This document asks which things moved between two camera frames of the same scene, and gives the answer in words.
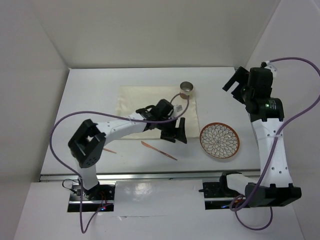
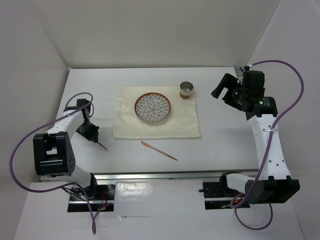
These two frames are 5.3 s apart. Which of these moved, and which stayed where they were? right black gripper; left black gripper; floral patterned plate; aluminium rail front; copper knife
Moved: right black gripper; floral patterned plate; left black gripper
Stayed: copper knife; aluminium rail front
